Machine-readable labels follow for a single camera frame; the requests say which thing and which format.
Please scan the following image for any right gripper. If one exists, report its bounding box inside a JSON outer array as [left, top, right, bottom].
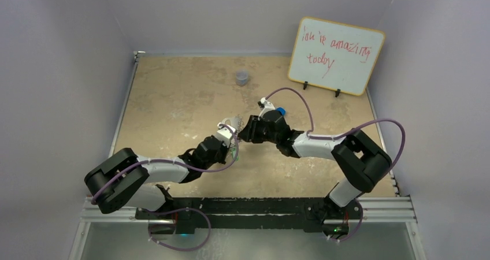
[[238, 115, 280, 144]]

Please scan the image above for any green key tag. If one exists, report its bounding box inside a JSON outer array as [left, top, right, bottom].
[[231, 150, 239, 161]]

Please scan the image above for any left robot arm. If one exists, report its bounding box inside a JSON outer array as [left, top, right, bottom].
[[84, 135, 236, 219]]

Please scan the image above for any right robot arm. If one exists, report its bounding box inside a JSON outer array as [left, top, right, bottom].
[[238, 110, 392, 218]]

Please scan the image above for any blue grey whiteboard eraser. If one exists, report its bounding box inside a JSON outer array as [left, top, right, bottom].
[[276, 107, 286, 116]]

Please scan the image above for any small grey cup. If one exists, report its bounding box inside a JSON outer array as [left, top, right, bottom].
[[235, 70, 249, 86]]

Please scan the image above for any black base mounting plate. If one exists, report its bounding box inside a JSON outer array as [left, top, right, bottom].
[[135, 197, 363, 235]]

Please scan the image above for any whiteboard with red writing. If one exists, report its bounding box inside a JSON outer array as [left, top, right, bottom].
[[288, 17, 385, 96]]

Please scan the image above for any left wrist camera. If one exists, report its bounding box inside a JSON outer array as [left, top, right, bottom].
[[214, 123, 236, 147]]

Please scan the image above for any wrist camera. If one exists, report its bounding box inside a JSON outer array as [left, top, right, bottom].
[[258, 97, 276, 118], [214, 123, 236, 147]]

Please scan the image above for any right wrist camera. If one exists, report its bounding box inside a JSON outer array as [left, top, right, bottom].
[[258, 97, 276, 118]]

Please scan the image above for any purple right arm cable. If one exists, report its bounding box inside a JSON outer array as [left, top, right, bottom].
[[264, 87, 407, 175]]

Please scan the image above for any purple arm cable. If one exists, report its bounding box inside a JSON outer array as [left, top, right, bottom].
[[264, 87, 407, 175], [90, 123, 240, 206]]

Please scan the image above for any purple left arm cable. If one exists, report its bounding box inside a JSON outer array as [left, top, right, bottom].
[[90, 123, 240, 206]]

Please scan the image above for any aluminium frame rail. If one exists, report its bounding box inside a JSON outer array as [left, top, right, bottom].
[[79, 196, 418, 224]]

